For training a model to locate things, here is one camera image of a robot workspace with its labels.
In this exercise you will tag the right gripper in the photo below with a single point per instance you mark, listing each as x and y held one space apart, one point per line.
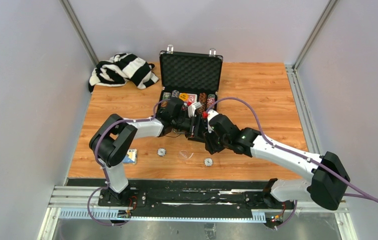
210 145

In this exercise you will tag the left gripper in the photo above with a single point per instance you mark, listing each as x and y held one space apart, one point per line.
194 129

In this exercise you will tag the grey white poker chip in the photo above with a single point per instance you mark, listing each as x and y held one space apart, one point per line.
161 152
208 162

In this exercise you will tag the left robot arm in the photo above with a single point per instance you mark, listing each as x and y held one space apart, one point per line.
112 141

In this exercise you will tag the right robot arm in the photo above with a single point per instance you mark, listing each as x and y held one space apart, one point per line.
324 178

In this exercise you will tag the black poker set case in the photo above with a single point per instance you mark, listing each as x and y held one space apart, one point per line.
193 73

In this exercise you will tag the red playing card deck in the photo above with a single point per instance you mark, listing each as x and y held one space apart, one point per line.
192 98

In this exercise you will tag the orange black chip row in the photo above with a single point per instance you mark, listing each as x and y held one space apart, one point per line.
202 100

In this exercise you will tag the red green chip row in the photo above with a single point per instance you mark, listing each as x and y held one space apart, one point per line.
210 100

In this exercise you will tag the yellow big blind button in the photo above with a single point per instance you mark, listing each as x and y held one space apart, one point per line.
184 97

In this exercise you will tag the clear dealer button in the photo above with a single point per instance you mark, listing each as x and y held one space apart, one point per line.
185 155

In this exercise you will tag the blue card deck box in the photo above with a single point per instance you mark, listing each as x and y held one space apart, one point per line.
131 157

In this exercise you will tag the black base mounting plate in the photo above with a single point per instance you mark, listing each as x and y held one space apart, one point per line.
194 198

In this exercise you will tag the black white striped cloth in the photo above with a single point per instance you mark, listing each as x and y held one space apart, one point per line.
121 69

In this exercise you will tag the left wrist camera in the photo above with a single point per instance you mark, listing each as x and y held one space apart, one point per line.
191 109

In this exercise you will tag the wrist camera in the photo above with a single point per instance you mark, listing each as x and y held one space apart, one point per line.
191 109
211 114

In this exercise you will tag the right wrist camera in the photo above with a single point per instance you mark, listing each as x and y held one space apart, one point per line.
211 114

